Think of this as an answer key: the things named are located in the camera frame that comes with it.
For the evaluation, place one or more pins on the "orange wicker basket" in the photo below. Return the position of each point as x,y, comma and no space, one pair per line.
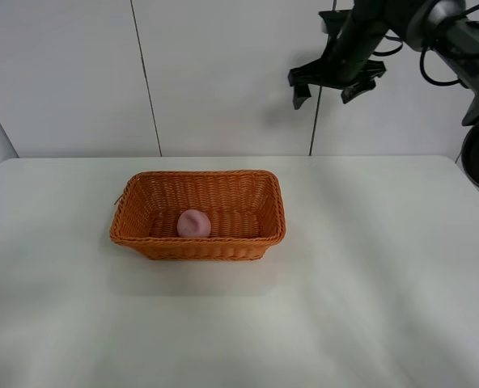
245,209

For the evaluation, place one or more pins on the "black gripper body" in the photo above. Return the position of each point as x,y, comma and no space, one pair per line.
356,41

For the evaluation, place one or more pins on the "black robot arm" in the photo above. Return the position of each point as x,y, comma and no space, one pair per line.
451,30

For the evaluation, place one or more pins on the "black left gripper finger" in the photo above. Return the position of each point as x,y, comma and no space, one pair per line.
300,79

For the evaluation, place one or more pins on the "pink peach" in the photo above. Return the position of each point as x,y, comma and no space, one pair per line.
193,223

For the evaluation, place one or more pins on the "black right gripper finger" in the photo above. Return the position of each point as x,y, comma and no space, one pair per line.
364,81

